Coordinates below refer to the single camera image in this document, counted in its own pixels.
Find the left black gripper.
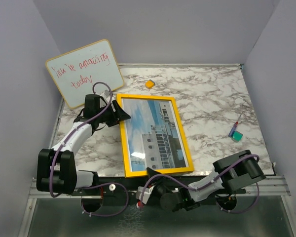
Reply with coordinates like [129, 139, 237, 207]
[96, 99, 131, 126]

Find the yellow picture frame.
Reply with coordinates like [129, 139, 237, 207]
[116, 94, 194, 178]

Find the small whiteboard yellow rim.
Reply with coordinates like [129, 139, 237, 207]
[45, 39, 124, 109]

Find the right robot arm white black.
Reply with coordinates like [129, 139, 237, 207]
[136, 150, 266, 214]

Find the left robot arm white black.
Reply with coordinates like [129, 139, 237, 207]
[36, 94, 131, 196]

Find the photo of white building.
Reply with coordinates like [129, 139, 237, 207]
[122, 98, 190, 172]

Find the yellow grey eraser block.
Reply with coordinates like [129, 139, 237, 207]
[145, 80, 155, 89]

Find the teal green cube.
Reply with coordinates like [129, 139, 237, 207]
[231, 131, 243, 142]

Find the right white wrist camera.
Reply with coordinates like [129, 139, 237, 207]
[136, 186, 154, 204]

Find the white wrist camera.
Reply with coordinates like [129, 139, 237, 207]
[136, 186, 154, 204]
[101, 90, 111, 100]

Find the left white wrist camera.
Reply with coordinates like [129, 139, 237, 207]
[101, 90, 111, 100]

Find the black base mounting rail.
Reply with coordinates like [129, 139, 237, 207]
[71, 175, 247, 206]

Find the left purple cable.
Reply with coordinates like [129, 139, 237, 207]
[50, 81, 130, 218]

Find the purple cable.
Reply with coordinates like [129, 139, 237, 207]
[140, 154, 261, 215]
[50, 81, 130, 218]

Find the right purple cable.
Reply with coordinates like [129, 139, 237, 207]
[140, 154, 261, 215]

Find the aluminium extrusion rail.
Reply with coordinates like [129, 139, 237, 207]
[240, 175, 291, 197]

